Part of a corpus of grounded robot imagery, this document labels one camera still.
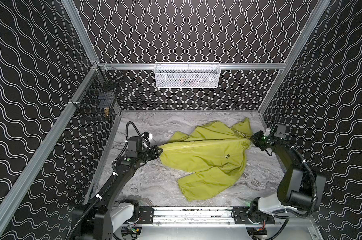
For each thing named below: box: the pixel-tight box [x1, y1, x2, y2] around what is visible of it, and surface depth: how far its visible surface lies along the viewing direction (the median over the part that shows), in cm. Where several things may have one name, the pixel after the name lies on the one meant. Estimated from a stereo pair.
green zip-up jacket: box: [158, 118, 253, 202], surface depth 90 cm
